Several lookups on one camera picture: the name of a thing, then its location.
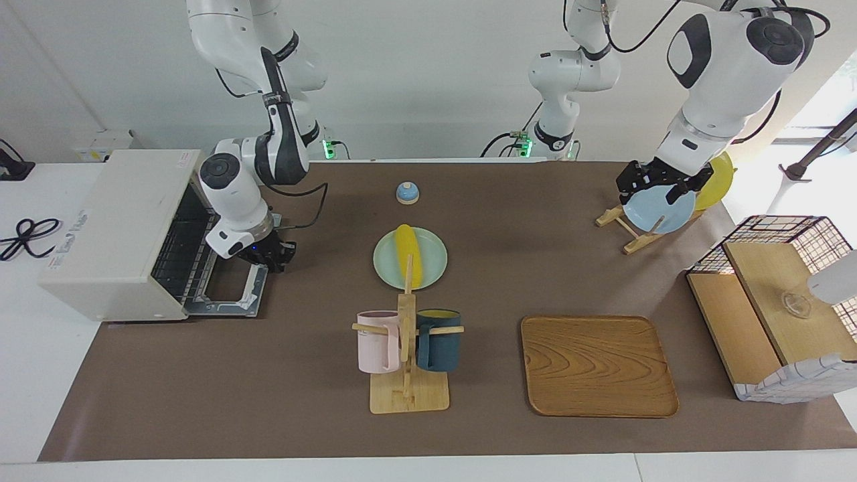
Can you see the pink mug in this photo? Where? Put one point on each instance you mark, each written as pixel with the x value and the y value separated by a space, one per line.
pixel 375 345

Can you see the wooden plate rack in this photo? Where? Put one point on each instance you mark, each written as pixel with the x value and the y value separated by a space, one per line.
pixel 636 242

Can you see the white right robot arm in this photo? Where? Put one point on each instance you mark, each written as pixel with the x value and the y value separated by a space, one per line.
pixel 231 187

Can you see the black stand pole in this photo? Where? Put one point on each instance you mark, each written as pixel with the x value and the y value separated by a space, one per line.
pixel 820 147

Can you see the light blue plate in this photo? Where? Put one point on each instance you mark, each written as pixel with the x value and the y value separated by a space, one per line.
pixel 653 214

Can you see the brown table mat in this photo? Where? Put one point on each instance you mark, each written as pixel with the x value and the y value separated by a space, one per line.
pixel 301 375

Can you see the white rounded device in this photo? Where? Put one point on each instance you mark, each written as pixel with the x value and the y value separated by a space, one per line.
pixel 837 281

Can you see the wooden serving tray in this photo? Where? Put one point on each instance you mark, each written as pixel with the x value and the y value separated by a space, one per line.
pixel 596 368

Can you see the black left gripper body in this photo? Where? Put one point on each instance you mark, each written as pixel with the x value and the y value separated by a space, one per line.
pixel 656 175

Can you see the mint green plate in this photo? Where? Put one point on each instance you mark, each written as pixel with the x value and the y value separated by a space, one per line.
pixel 434 258

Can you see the small blue call bell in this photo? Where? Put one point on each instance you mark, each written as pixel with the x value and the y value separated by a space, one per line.
pixel 407 194

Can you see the small clear glass dish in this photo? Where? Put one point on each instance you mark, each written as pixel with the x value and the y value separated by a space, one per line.
pixel 797 304

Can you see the black clamp mount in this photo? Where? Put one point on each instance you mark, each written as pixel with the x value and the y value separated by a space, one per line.
pixel 13 169

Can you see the yellow plate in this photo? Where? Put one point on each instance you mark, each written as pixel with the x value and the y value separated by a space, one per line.
pixel 716 181

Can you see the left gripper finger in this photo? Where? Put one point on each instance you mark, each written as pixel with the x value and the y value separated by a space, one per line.
pixel 626 194
pixel 674 194

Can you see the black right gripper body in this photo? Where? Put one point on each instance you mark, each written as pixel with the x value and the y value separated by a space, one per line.
pixel 268 248

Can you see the dark teal mug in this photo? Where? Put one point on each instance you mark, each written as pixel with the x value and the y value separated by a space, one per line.
pixel 442 348

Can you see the white toaster oven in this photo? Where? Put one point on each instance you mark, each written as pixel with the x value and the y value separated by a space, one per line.
pixel 114 234

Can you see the yellow corn cob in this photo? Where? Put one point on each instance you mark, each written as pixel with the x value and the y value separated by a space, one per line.
pixel 407 251

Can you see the white power strip box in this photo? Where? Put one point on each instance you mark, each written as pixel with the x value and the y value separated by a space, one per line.
pixel 100 144

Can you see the wooden mug rack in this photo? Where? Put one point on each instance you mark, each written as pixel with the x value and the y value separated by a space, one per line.
pixel 408 398

